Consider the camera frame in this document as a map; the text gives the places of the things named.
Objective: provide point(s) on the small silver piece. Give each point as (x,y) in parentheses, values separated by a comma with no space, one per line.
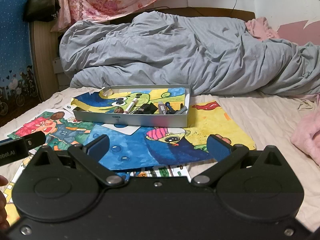
(181,110)

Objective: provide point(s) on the white marker pen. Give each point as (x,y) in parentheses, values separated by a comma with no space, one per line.
(131,105)

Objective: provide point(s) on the beige wooden panel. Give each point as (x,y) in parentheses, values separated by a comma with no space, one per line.
(43,60)

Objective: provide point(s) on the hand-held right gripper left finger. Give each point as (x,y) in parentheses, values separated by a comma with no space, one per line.
(97,146)

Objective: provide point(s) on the green frog drawing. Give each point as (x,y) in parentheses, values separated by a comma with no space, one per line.
(105,103)

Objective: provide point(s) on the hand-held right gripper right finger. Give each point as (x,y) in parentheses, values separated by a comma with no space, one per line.
(218,147)

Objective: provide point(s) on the black binder clip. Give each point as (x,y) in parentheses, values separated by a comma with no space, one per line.
(138,111)

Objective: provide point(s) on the pink crumpled cloth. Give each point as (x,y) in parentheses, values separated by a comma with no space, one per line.
(260,28)

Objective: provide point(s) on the person's left hand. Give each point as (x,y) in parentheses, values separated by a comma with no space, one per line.
(3,210)

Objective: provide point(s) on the blue and yellow drawing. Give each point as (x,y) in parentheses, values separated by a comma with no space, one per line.
(140,147)

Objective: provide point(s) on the black lipstick tube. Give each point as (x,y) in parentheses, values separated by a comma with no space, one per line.
(150,108)

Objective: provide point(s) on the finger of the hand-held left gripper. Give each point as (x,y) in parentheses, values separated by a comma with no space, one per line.
(36,139)

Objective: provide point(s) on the silver metal tray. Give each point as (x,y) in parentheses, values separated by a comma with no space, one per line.
(140,121)

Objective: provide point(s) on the white printed sheet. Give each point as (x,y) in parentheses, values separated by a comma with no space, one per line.
(170,171)

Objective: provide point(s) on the pink floral cloth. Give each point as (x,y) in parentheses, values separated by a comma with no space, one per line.
(105,0)

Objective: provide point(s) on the blue pen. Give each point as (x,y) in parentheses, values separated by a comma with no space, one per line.
(171,107)

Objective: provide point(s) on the black and white doodle sheet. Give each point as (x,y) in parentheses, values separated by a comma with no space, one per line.
(68,108)

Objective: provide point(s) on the dark wooden headboard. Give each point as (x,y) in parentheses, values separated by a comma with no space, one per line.
(212,12)

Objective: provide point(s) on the brown walnut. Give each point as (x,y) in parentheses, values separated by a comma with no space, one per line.
(119,110)

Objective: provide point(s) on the white bedside cabinet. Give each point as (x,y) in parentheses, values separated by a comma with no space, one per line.
(61,72)

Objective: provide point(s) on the blue starry printed curtain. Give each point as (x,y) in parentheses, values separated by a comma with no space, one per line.
(15,42)

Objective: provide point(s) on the grey duvet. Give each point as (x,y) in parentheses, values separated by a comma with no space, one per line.
(175,55)

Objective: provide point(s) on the red-haired boy drawing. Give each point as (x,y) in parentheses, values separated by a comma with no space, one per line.
(50,130)

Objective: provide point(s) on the pink fluffy blanket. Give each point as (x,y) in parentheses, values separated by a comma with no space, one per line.
(307,137)

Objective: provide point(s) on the black bag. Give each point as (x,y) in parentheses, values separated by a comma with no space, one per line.
(42,7)

